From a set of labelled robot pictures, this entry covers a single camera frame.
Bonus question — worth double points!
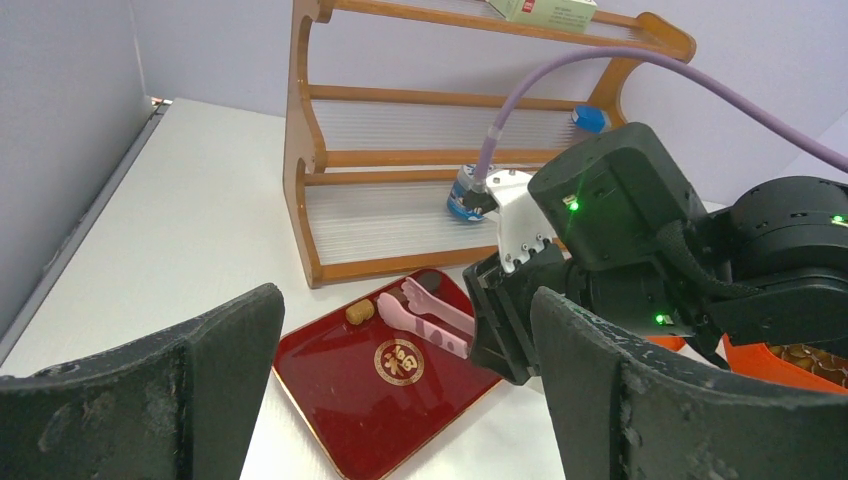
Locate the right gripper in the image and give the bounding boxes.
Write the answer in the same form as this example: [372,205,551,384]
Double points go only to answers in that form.
[463,123,708,385]

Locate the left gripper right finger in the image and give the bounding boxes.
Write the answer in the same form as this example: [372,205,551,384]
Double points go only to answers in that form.
[530,288,847,479]

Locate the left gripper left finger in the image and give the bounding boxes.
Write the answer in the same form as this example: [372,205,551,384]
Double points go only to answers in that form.
[1,283,285,479]

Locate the dark red tray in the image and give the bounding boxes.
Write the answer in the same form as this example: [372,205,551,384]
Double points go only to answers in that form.
[273,269,500,479]

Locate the orange compartment box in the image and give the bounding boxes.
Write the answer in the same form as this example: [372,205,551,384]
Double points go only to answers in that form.
[634,334,847,396]

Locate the pink tongs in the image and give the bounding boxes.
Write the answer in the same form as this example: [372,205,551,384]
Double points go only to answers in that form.
[376,272,475,359]

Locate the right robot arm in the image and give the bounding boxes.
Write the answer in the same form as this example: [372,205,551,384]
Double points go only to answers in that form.
[463,122,847,385]

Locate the tan ridged chocolate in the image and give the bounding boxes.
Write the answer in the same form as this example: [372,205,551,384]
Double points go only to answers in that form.
[345,299,376,325]

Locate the blue cube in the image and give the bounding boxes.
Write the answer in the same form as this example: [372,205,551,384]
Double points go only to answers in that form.
[571,105,612,134]

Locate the blue lidded jar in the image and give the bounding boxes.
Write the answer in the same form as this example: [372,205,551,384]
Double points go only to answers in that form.
[446,164,490,222]

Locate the white green box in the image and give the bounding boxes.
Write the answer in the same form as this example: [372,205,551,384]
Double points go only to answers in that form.
[487,0,597,33]

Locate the wooden three-tier shelf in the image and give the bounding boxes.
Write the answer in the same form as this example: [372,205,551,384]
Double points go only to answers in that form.
[282,1,696,288]

